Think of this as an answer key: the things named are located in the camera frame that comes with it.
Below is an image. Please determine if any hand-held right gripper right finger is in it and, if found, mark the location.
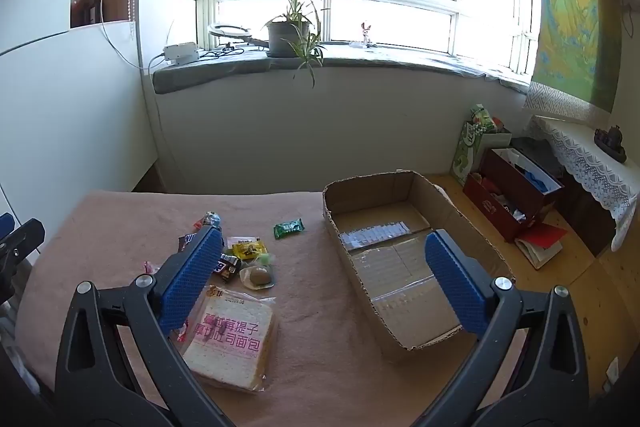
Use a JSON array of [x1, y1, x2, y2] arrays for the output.
[[410, 229, 591, 427]]

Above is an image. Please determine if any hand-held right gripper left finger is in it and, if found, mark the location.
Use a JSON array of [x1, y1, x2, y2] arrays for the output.
[[55, 226, 236, 427]]

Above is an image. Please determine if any colourful jelly cup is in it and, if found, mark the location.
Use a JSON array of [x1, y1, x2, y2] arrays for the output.
[[194, 211, 222, 232]]

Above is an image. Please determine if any yellow candy packet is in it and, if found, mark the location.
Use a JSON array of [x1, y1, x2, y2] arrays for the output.
[[231, 240, 267, 260]]

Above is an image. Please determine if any brown round pastry packet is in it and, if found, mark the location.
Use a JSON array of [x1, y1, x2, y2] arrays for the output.
[[239, 266, 276, 292]]

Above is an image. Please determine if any sliced bread packet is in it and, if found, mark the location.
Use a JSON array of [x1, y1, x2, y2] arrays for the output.
[[181, 284, 277, 394]]

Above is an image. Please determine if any red cardboard box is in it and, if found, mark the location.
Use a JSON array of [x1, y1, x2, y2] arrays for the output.
[[462, 148, 566, 244]]

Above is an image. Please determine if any red notebook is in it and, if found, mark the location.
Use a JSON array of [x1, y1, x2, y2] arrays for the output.
[[515, 223, 568, 270]]

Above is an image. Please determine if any green paper bag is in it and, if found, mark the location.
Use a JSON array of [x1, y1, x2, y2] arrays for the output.
[[451, 119, 513, 186]]

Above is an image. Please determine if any white cabinet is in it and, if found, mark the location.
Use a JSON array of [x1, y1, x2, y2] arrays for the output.
[[0, 19, 161, 218]]

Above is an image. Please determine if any blue bag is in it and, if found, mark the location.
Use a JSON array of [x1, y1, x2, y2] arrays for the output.
[[525, 169, 562, 194]]

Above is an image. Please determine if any dark wooden cabinet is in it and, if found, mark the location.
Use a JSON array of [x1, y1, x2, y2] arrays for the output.
[[555, 177, 618, 258]]

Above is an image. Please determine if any dark grey cloth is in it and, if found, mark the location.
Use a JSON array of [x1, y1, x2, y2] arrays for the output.
[[514, 137, 562, 178]]

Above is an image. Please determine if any green snack packet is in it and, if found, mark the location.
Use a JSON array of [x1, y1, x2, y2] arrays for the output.
[[470, 104, 503, 134]]

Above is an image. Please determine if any lace-covered side table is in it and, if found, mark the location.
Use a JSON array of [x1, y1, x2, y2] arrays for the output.
[[530, 114, 640, 253]]

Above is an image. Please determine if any dark tea set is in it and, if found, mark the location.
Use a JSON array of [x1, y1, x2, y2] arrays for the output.
[[594, 124, 628, 164]]

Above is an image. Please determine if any white power box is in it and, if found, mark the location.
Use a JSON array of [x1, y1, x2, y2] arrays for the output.
[[161, 42, 200, 66]]

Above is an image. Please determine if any potted spider plant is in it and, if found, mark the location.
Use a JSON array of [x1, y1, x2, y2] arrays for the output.
[[260, 0, 328, 88]]

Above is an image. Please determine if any ring light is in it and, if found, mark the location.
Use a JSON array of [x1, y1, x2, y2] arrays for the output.
[[209, 23, 271, 52]]

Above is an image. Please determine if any landscape wall painting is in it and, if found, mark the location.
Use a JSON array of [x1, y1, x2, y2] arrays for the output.
[[522, 0, 631, 124]]

